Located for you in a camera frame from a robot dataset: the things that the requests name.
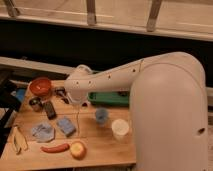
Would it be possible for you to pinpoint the black handled peeler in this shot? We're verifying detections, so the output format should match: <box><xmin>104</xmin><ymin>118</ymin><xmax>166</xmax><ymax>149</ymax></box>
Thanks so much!
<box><xmin>55</xmin><ymin>87</ymin><xmax>69</xmax><ymax>104</ymax></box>

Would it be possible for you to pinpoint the light blue cloth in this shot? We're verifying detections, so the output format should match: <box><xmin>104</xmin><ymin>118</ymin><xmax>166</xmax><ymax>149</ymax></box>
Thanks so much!
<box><xmin>31</xmin><ymin>122</ymin><xmax>55</xmax><ymax>143</ymax></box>

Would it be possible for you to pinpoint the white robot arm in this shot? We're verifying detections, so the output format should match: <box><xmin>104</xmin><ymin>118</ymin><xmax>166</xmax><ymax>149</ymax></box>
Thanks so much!
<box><xmin>65</xmin><ymin>52</ymin><xmax>208</xmax><ymax>171</ymax></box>

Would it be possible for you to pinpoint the black rectangular block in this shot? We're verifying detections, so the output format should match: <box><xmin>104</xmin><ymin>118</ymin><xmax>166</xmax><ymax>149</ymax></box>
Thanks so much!
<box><xmin>44</xmin><ymin>101</ymin><xmax>56</xmax><ymax>119</ymax></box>

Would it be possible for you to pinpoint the blue sponge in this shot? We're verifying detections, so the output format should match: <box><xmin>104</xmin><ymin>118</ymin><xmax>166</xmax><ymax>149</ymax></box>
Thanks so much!
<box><xmin>57</xmin><ymin>117</ymin><xmax>76</xmax><ymax>137</ymax></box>

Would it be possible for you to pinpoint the green plastic tray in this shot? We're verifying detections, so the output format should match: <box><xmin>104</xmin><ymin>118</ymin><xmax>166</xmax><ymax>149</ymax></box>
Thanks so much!
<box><xmin>88</xmin><ymin>92</ymin><xmax>129</xmax><ymax>106</ymax></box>

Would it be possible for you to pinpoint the orange bowl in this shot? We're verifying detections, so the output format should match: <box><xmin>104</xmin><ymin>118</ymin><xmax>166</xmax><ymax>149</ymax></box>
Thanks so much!
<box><xmin>29</xmin><ymin>77</ymin><xmax>52</xmax><ymax>97</ymax></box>

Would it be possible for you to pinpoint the yellow red apple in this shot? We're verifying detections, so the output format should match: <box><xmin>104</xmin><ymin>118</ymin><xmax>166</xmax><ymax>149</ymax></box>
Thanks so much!
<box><xmin>70</xmin><ymin>141</ymin><xmax>87</xmax><ymax>160</ymax></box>

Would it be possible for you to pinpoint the red chili pepper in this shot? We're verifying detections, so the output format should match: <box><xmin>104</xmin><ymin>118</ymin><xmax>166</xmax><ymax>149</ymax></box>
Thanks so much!
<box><xmin>40</xmin><ymin>143</ymin><xmax>70</xmax><ymax>153</ymax></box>

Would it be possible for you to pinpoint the white plastic cup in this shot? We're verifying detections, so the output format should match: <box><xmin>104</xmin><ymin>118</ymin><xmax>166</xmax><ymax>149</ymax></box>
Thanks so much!
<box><xmin>111</xmin><ymin>119</ymin><xmax>129</xmax><ymax>140</ymax></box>

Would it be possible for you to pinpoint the blue plastic cup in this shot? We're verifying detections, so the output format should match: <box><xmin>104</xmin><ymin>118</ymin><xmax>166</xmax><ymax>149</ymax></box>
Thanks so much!
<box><xmin>95</xmin><ymin>108</ymin><xmax>108</xmax><ymax>125</ymax></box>

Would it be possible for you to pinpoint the small metal cup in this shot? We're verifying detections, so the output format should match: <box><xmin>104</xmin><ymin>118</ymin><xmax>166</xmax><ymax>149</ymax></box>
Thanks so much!
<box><xmin>29</xmin><ymin>97</ymin><xmax>42</xmax><ymax>112</ymax></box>

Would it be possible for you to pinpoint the black chair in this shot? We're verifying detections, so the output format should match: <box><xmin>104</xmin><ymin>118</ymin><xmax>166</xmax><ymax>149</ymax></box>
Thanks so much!
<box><xmin>0</xmin><ymin>69</ymin><xmax>21</xmax><ymax>156</ymax></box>

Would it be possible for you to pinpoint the metal fork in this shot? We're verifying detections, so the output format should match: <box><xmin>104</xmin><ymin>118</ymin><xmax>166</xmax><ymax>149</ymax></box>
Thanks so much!
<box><xmin>76</xmin><ymin>105</ymin><xmax>81</xmax><ymax>138</ymax></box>

